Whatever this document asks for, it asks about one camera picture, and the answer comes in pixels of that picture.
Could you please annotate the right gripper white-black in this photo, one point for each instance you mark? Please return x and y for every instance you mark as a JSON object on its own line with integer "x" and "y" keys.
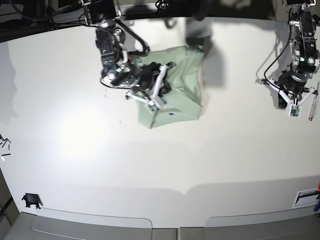
{"x": 151, "y": 82}

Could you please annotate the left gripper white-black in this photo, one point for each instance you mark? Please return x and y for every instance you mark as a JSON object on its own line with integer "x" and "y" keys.
{"x": 291, "y": 88}

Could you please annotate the light green T-shirt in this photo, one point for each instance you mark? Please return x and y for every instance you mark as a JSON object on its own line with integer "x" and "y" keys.
{"x": 183, "y": 102}

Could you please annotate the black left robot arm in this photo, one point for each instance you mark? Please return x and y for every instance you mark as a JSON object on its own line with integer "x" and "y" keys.
{"x": 301, "y": 42}

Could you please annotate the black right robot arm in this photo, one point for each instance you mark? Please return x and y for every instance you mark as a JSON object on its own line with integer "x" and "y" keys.
{"x": 121, "y": 49}

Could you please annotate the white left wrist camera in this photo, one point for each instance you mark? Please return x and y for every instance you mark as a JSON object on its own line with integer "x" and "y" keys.
{"x": 295, "y": 110}

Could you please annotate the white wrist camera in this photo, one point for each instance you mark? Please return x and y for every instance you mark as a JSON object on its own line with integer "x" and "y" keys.
{"x": 295, "y": 110}
{"x": 154, "y": 105}

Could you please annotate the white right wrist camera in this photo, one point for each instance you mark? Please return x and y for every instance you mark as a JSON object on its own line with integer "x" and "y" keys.
{"x": 154, "y": 105}

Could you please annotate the black plastic bracket part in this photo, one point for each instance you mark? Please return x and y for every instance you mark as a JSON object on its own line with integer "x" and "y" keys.
{"x": 32, "y": 199}

